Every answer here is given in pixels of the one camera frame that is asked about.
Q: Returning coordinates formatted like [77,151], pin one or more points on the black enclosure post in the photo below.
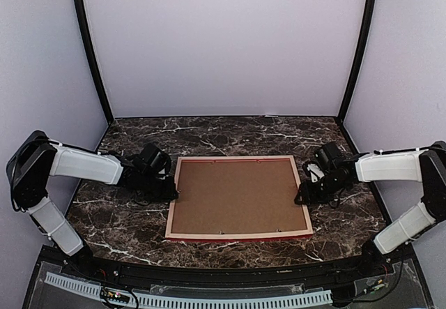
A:
[357,59]
[89,50]

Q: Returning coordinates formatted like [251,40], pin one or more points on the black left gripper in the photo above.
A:
[168,196]

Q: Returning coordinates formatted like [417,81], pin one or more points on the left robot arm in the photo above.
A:
[40,162]

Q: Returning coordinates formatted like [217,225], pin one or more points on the red wooden picture frame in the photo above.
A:
[240,236]

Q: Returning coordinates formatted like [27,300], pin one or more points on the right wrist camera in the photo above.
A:
[326,159]

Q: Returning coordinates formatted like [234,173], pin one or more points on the black right enclosure post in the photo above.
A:
[357,59]

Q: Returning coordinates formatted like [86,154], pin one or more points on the brown cardboard backing board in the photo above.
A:
[237,197]

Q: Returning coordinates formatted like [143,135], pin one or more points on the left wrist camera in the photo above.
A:
[153,161]

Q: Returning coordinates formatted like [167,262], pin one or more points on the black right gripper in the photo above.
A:
[309,196]

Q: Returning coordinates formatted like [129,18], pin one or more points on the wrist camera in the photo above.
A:
[153,161]
[326,159]

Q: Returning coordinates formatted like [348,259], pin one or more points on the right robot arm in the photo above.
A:
[412,182]

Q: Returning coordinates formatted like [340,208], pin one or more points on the black left enclosure post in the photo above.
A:
[89,50]

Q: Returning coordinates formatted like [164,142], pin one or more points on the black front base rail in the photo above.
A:
[336,273]

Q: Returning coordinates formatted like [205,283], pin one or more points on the white slotted cable duct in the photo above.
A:
[182,297]

